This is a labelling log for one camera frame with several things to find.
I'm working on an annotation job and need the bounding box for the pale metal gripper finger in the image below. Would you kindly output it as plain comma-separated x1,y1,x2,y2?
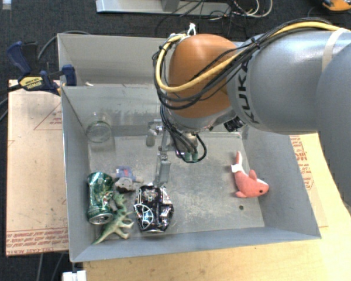
145,120,165,148
153,153,173,187

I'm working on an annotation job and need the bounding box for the crushed black drink can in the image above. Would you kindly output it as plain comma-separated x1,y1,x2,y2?
133,183,176,234

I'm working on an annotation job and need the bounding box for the blue and white toy figure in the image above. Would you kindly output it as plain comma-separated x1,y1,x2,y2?
110,165,144,194

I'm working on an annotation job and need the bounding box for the grey metal bin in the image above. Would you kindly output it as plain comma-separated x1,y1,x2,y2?
57,33,322,263

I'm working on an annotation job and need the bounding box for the clear glass cup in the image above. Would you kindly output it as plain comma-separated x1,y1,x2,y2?
85,111,113,143

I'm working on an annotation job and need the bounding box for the crushed green drink can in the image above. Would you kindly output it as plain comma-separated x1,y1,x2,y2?
85,171,116,226

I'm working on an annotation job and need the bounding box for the green toy dinosaur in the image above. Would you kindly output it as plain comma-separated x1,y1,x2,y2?
91,191,135,245

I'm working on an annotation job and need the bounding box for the pink toy dolphin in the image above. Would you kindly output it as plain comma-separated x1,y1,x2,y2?
230,150,270,199

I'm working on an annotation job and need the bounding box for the brown cardboard board red print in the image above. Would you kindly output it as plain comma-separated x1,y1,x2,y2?
5,79,330,258

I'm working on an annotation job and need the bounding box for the black cylinder on white bracket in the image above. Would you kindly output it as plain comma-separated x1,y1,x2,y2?
223,116,250,141

